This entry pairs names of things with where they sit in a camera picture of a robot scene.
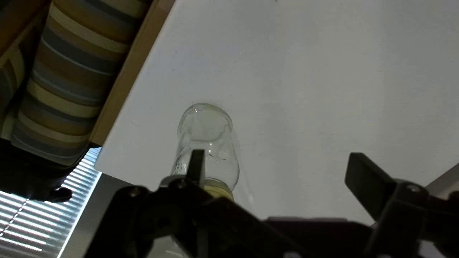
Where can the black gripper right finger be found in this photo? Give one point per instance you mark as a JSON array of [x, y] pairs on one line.
[[407, 215]]

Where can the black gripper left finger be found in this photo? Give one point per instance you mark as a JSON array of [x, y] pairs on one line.
[[191, 223]]

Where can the gold metal jar lid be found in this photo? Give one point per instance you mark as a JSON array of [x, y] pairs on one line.
[[217, 186]]

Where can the clear glass jar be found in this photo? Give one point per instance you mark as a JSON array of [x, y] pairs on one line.
[[209, 137]]

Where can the white rectangular board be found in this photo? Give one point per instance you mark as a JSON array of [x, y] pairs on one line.
[[311, 86]]

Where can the wooden table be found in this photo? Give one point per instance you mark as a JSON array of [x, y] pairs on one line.
[[130, 66]]

